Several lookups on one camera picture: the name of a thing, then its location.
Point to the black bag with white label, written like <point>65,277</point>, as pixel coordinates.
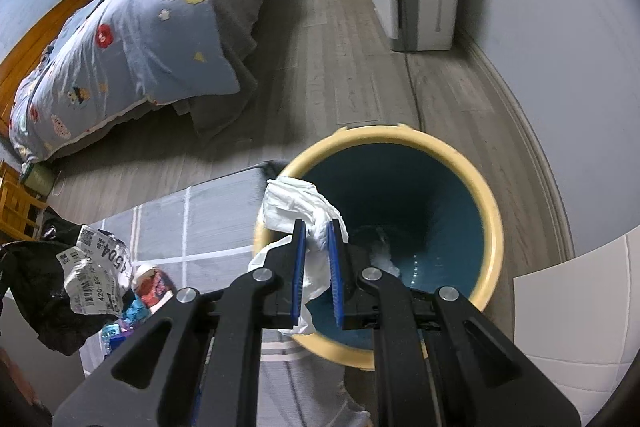
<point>30,282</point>

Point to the purple wrapper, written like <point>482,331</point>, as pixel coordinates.
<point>115,332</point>

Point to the blue printed quilt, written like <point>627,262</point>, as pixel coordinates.
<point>125,32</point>

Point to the wooden headboard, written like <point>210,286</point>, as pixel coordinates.
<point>30,52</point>

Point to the white cabinet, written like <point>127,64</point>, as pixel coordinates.
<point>575,307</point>

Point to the wooden chair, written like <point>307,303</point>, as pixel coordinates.
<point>20,202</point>

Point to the blue bin with yellow rim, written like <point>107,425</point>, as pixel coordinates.
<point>400,187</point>

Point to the red floral paper bowl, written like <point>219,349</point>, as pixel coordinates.
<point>152,287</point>

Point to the green cushion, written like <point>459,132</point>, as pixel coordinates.
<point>37,179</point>

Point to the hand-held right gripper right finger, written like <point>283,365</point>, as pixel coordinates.
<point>334,277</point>

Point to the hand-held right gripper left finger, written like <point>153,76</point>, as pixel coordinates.
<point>301,267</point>

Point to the light blue packet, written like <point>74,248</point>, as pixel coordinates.
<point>132,311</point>

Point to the bed with grey sheet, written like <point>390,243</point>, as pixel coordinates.
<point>240,7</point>

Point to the white plastic bag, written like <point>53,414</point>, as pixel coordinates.
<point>290,207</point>

